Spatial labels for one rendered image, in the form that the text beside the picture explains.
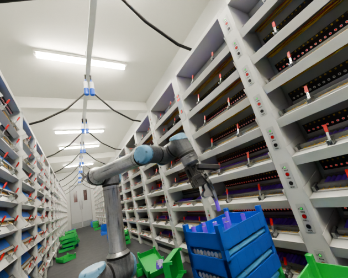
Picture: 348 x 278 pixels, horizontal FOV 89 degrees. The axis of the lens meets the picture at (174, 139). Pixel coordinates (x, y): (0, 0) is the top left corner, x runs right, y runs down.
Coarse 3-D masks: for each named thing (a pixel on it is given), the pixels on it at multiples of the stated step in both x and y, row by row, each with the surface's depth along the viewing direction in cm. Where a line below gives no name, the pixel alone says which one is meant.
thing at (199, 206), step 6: (180, 198) 202; (174, 204) 196; (186, 204) 174; (198, 204) 154; (174, 210) 189; (180, 210) 178; (186, 210) 169; (192, 210) 160; (198, 210) 152; (204, 210) 145
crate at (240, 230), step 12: (240, 216) 86; (252, 216) 72; (264, 216) 77; (216, 228) 61; (228, 228) 63; (240, 228) 66; (252, 228) 70; (192, 240) 70; (204, 240) 65; (216, 240) 61; (228, 240) 60; (240, 240) 64
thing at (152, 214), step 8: (136, 136) 282; (144, 136) 288; (144, 144) 283; (152, 168) 275; (144, 176) 265; (144, 184) 262; (152, 184) 266; (144, 192) 264; (152, 200) 258; (152, 216) 250; (152, 232) 244; (152, 240) 246
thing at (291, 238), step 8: (280, 208) 107; (288, 208) 103; (272, 216) 110; (280, 216) 106; (288, 216) 102; (272, 224) 97; (280, 224) 99; (288, 224) 96; (296, 224) 93; (272, 232) 96; (280, 232) 95; (288, 232) 93; (296, 232) 89; (280, 240) 91; (288, 240) 88; (296, 240) 85; (288, 248) 89; (296, 248) 86; (304, 248) 82
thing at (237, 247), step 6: (252, 234) 71; (258, 234) 72; (246, 240) 67; (252, 240) 70; (234, 246) 63; (240, 246) 64; (198, 252) 69; (204, 252) 66; (210, 252) 64; (216, 252) 62; (234, 252) 61
